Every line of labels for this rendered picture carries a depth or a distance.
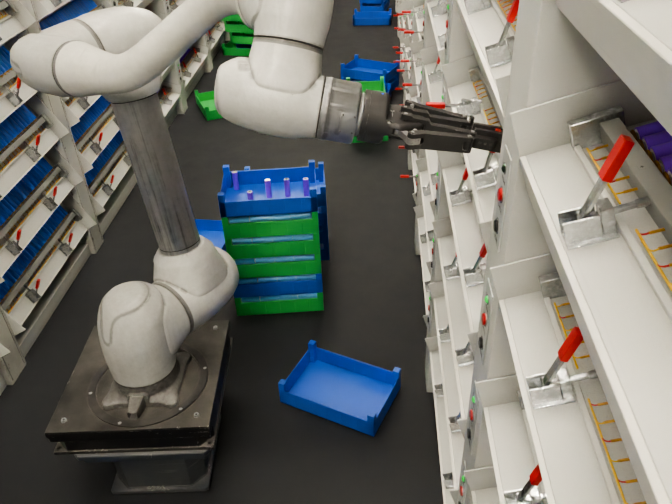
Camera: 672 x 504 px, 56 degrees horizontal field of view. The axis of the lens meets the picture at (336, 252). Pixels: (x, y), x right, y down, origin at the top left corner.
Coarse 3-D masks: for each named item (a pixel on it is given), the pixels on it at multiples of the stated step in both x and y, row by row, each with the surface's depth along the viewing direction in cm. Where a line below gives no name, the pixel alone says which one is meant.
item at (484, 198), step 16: (448, 64) 130; (464, 64) 130; (448, 80) 132; (464, 80) 132; (464, 96) 127; (480, 96) 124; (480, 112) 118; (480, 160) 104; (496, 160) 102; (480, 192) 97; (480, 208) 93; (480, 224) 81
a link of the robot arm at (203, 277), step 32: (96, 32) 121; (128, 32) 126; (128, 96) 131; (128, 128) 136; (160, 128) 138; (160, 160) 140; (160, 192) 143; (160, 224) 147; (192, 224) 151; (160, 256) 152; (192, 256) 151; (224, 256) 162; (192, 288) 151; (224, 288) 159; (192, 320) 152
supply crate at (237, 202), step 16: (224, 176) 206; (240, 176) 209; (256, 176) 210; (272, 176) 210; (288, 176) 210; (304, 176) 211; (224, 192) 204; (240, 192) 207; (256, 192) 207; (272, 192) 206; (224, 208) 193; (240, 208) 194; (256, 208) 194; (272, 208) 194; (288, 208) 195; (304, 208) 195
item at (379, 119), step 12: (372, 96) 90; (384, 96) 90; (372, 108) 89; (384, 108) 89; (396, 108) 94; (372, 120) 89; (384, 120) 89; (396, 120) 91; (360, 132) 91; (372, 132) 90; (384, 132) 90
